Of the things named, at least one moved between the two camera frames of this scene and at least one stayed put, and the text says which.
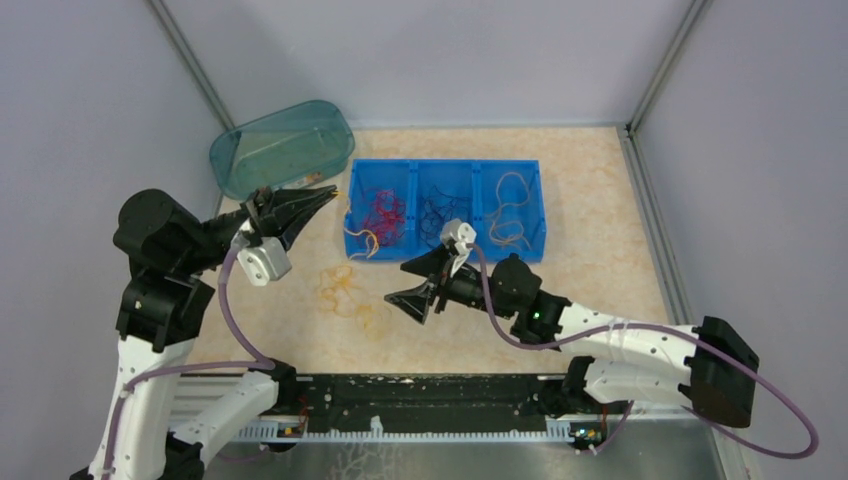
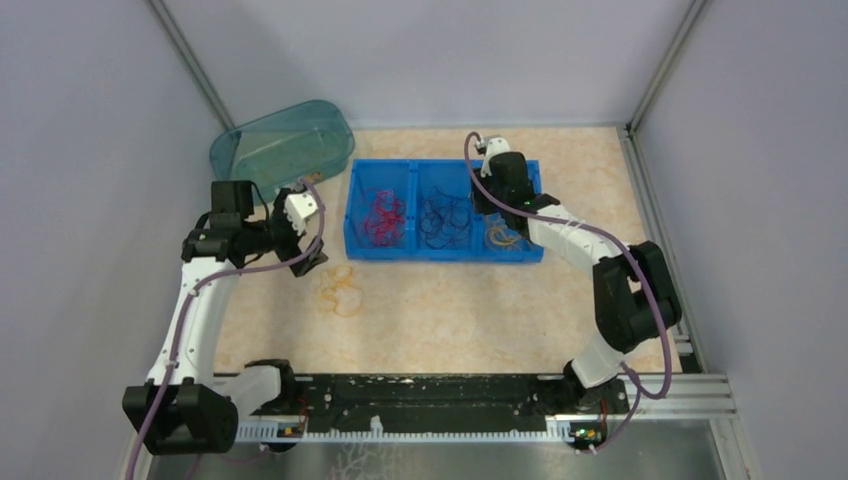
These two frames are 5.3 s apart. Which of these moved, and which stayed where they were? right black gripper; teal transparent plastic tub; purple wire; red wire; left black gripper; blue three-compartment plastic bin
Moved: left black gripper; right black gripper
Stayed: purple wire; red wire; teal transparent plastic tub; blue three-compartment plastic bin
